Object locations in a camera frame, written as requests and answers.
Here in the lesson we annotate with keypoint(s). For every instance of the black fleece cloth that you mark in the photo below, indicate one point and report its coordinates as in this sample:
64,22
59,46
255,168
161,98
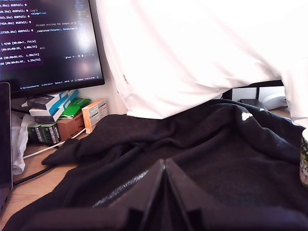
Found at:
216,149

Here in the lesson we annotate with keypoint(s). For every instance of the orange and white medicine box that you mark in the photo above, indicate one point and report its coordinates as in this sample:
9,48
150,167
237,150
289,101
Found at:
94,115

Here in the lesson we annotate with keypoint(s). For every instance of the brown cardboard box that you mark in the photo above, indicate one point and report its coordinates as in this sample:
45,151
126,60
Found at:
69,128

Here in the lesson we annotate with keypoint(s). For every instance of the green pouch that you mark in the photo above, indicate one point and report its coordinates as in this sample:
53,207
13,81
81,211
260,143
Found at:
74,108

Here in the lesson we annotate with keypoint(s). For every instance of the flat black box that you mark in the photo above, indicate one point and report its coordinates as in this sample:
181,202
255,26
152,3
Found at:
253,103

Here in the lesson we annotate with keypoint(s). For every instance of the green battery pack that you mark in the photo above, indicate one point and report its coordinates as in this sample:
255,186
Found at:
34,132
50,132

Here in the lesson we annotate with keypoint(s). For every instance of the blue and white box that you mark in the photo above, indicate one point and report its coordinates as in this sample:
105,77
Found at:
60,103

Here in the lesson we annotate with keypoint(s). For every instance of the white rounded device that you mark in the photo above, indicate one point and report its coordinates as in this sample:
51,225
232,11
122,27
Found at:
274,101

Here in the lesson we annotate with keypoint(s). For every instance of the white plastic bag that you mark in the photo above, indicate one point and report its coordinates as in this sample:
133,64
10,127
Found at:
19,144

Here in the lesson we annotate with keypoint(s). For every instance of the white hanging cloth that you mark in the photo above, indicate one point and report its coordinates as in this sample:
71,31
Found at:
192,53

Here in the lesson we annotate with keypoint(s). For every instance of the grey and black box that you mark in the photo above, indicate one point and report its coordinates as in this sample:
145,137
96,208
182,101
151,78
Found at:
39,101

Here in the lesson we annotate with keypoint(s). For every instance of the dark laptop with silver edge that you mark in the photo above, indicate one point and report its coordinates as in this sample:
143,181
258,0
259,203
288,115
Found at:
4,134

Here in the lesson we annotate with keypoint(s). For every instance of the black computer monitor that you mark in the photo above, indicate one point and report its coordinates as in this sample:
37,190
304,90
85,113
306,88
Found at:
48,43

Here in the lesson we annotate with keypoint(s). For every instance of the black shelf frame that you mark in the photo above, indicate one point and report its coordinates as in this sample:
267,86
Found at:
260,84

